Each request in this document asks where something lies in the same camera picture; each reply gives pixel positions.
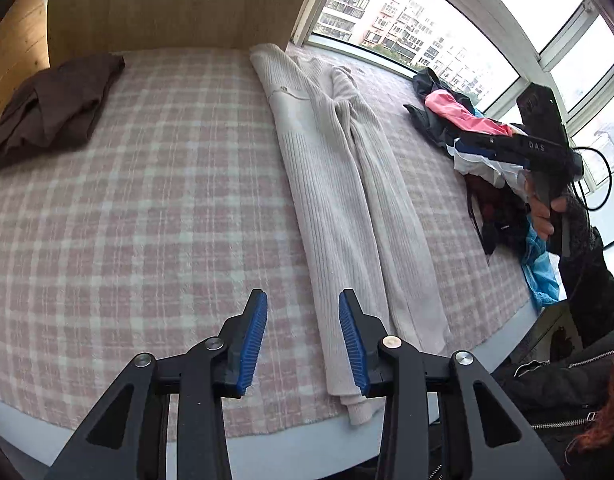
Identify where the cream knit sweater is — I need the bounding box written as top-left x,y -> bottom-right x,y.
251,44 -> 450,425

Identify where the right hand in knit glove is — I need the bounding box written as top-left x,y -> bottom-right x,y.
525,178 -> 595,258

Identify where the white garment in pile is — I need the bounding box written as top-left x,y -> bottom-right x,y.
446,145 -> 528,202

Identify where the dark red garment in pile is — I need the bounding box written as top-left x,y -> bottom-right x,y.
464,174 -> 530,258

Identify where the black zippered jacket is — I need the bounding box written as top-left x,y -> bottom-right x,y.
494,330 -> 614,479

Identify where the pink red garment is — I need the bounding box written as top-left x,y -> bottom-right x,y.
424,89 -> 514,136

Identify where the blue garment in pile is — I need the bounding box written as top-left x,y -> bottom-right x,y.
520,216 -> 560,311

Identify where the black garment in pile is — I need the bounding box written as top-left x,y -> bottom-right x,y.
403,66 -> 477,148

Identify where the pink plaid blanket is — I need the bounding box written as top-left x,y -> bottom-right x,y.
0,44 -> 534,438

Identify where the folded dark brown garment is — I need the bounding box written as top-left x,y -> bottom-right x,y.
0,53 -> 126,170

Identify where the wooden board panel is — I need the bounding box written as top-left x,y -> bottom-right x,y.
0,0 -> 305,113

